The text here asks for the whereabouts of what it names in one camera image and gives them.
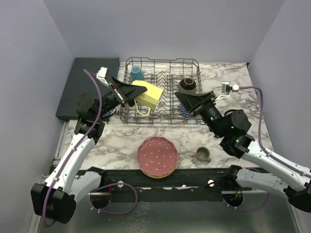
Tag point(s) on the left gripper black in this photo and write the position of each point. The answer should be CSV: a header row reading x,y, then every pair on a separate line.
x,y
126,92

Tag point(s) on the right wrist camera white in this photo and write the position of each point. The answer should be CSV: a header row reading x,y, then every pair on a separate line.
x,y
226,89

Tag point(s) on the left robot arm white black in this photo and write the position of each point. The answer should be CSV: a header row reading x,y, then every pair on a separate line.
x,y
57,197

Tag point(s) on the blue mug white inside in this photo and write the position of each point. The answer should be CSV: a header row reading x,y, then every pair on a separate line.
x,y
136,74

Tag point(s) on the red and blue patterned bowl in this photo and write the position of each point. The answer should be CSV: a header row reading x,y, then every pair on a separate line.
x,y
184,112

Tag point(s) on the dark grey flat box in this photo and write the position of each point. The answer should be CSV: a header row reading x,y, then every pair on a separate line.
x,y
79,83

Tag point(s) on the cream mug yellow handle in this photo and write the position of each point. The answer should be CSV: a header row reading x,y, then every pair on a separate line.
x,y
150,98

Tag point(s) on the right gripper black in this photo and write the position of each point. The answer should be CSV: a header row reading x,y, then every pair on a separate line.
x,y
191,101

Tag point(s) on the dark patterned bowl cream inside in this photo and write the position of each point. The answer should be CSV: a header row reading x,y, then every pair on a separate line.
x,y
187,85

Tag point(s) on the small grey-brown cup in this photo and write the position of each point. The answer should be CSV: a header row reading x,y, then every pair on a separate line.
x,y
203,154

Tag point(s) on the pink polka dot plate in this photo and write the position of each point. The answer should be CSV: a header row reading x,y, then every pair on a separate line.
x,y
157,156

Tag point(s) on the yellow plate under pink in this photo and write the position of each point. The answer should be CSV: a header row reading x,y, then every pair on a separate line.
x,y
159,177

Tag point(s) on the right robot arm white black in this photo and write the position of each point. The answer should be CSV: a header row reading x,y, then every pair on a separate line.
x,y
283,176

